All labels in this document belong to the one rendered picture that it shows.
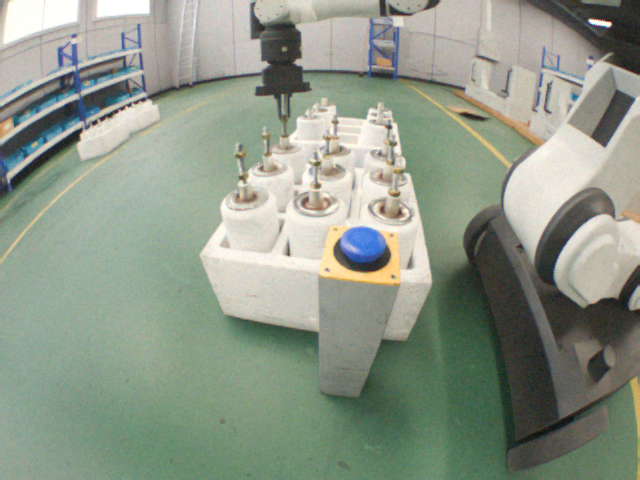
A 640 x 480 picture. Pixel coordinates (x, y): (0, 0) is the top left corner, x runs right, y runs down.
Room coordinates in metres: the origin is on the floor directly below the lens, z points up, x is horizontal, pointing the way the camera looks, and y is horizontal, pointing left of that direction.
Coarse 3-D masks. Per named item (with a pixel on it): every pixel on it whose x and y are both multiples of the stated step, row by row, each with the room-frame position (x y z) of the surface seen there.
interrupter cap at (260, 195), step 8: (232, 192) 0.40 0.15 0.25; (256, 192) 0.40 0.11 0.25; (264, 192) 0.40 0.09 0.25; (232, 200) 0.38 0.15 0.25; (240, 200) 0.38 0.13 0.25; (256, 200) 0.37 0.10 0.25; (264, 200) 0.37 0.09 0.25; (232, 208) 0.35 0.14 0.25; (240, 208) 0.35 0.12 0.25; (248, 208) 0.35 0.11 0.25
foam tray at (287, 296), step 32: (352, 192) 0.53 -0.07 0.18; (352, 224) 0.41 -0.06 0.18; (224, 256) 0.32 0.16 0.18; (256, 256) 0.32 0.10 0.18; (288, 256) 0.36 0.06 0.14; (416, 256) 0.32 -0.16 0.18; (224, 288) 0.32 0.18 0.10; (256, 288) 0.31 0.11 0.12; (288, 288) 0.30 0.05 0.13; (416, 288) 0.26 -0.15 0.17; (256, 320) 0.31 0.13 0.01; (288, 320) 0.30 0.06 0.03
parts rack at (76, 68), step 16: (128, 32) 5.23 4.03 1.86; (80, 64) 3.51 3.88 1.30; (96, 64) 4.40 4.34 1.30; (48, 80) 2.78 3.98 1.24; (64, 80) 3.52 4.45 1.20; (112, 80) 4.26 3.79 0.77; (144, 80) 5.19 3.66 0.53; (16, 96) 2.12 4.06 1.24; (80, 96) 3.41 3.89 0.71; (144, 96) 5.16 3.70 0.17; (0, 112) 2.02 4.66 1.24; (48, 112) 2.68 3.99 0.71; (80, 112) 3.35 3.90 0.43; (16, 128) 2.03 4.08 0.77; (0, 144) 1.68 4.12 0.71; (48, 144) 2.54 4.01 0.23; (0, 160) 1.61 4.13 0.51; (0, 176) 1.68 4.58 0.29
